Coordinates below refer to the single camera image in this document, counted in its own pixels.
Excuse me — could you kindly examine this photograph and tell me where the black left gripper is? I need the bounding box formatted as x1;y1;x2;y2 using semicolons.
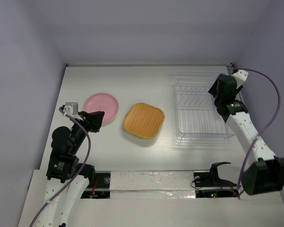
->
71;110;105;153

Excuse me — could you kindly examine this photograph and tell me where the pink round plate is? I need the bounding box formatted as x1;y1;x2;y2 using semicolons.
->
83;93;119;125

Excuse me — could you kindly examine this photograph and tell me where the square woven orange tray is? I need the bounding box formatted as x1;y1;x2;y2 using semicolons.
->
123;103;165;140

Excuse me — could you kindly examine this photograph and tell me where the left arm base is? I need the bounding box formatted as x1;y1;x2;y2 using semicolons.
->
81;171;111;199

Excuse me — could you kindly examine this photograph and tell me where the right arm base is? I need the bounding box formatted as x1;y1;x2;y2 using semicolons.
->
191;162;239;199

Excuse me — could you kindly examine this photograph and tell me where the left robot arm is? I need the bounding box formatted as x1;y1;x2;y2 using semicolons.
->
30;105;105;227

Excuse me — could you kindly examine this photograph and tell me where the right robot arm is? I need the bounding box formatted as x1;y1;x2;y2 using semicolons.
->
208;69;284;195

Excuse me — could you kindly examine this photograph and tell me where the white foil covered board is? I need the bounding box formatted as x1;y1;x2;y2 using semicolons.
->
109;171;195;200

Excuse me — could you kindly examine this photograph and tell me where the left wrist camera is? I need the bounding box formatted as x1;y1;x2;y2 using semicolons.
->
59;102;79;118

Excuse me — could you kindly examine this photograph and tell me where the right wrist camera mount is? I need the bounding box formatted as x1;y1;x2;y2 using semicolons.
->
231;70;249;89

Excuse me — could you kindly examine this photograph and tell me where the white wire dish rack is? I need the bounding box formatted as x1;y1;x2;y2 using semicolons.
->
174;71;234;141

